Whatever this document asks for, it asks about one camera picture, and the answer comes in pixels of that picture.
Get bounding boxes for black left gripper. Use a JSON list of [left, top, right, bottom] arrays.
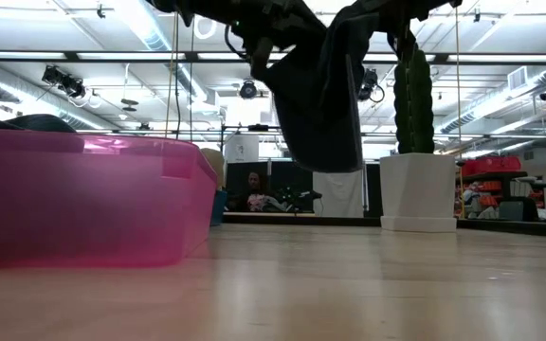
[[232, 0, 326, 82]]

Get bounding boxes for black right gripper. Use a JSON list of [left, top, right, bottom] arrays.
[[376, 0, 428, 63]]

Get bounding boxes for blue denim hat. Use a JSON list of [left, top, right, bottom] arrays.
[[7, 113, 79, 135], [272, 0, 384, 174]]

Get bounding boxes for khaki baseball cap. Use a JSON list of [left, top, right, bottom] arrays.
[[200, 147, 228, 191]]

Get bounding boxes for black stage light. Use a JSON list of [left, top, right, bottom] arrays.
[[360, 68, 386, 103], [238, 79, 259, 100]]

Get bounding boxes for green cactus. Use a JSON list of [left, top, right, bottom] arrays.
[[392, 45, 436, 155]]

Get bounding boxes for white sign board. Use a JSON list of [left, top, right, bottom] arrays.
[[224, 135, 260, 164]]

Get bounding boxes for black backdrop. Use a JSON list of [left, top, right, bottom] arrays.
[[225, 160, 382, 219]]

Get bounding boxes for person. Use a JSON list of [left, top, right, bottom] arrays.
[[242, 170, 282, 213]]

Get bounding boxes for white faceted plant pot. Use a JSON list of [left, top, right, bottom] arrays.
[[379, 152, 458, 233]]

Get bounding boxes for red storage bin shelf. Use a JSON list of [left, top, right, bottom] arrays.
[[457, 155, 546, 222]]

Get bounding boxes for white hanging sheet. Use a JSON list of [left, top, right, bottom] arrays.
[[312, 169, 366, 219]]

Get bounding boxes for blue plastic bin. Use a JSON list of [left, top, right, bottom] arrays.
[[209, 188, 229, 227]]

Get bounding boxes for black ceiling spotlights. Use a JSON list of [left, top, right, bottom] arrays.
[[41, 64, 87, 99]]

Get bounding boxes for red translucent plastic bin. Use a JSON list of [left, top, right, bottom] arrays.
[[0, 126, 220, 270]]

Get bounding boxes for silver ventilation duct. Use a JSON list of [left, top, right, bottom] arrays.
[[0, 70, 108, 132], [436, 65, 546, 136]]

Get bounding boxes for black aluminium table frame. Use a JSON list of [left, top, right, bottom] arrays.
[[223, 211, 546, 240]]

